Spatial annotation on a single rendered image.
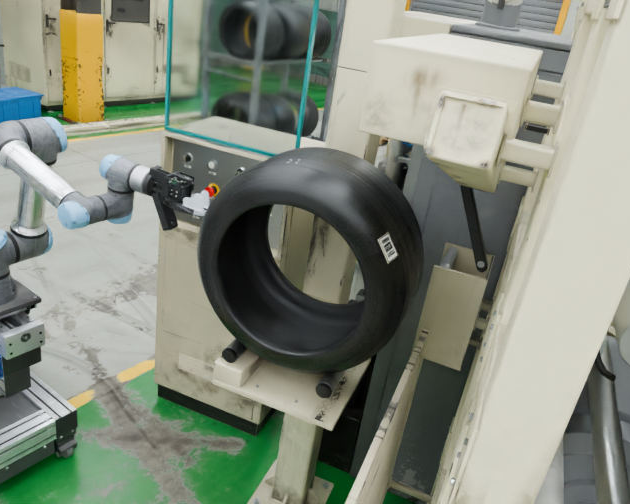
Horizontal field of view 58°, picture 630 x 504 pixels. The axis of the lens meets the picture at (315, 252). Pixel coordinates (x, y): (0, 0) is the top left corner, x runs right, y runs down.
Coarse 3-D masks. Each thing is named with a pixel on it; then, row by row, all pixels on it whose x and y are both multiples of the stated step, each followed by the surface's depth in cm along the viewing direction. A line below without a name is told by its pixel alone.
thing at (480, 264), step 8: (464, 192) 148; (472, 192) 148; (464, 200) 149; (472, 200) 148; (464, 208) 150; (472, 208) 149; (472, 216) 149; (472, 224) 150; (472, 232) 151; (480, 232) 151; (472, 240) 152; (480, 240) 151; (480, 248) 152; (480, 256) 152; (480, 264) 153
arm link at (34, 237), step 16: (32, 128) 174; (48, 128) 178; (32, 144) 174; (48, 144) 178; (64, 144) 183; (48, 160) 182; (32, 192) 187; (32, 208) 191; (16, 224) 195; (32, 224) 195; (16, 240) 195; (32, 240) 197; (48, 240) 204; (32, 256) 201
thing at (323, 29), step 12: (324, 24) 545; (336, 24) 561; (324, 36) 546; (336, 36) 564; (324, 48) 557; (336, 48) 568; (312, 60) 564; (324, 60) 579; (336, 60) 575; (312, 108) 578; (324, 108) 595; (312, 120) 579; (324, 120) 599; (312, 132) 596; (324, 132) 604
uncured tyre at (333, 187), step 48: (240, 192) 137; (288, 192) 132; (336, 192) 130; (384, 192) 139; (240, 240) 172; (240, 288) 169; (288, 288) 175; (384, 288) 132; (240, 336) 153; (288, 336) 168; (336, 336) 169; (384, 336) 139
